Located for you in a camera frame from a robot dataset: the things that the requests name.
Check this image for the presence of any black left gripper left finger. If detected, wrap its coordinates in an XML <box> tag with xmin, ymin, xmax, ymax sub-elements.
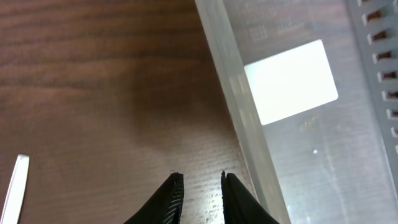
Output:
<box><xmin>124</xmin><ymin>172</ymin><xmax>184</xmax><ymax>224</ymax></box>

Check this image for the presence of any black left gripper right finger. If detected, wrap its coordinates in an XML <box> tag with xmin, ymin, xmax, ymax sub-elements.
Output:
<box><xmin>221</xmin><ymin>171</ymin><xmax>279</xmax><ymax>224</ymax></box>

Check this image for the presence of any clear perforated plastic basket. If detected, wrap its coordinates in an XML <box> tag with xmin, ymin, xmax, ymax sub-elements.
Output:
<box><xmin>196</xmin><ymin>0</ymin><xmax>397</xmax><ymax>223</ymax></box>

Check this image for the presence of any white plastic spoon upright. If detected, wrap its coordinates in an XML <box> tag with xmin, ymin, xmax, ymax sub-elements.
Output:
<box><xmin>1</xmin><ymin>154</ymin><xmax>30</xmax><ymax>224</ymax></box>

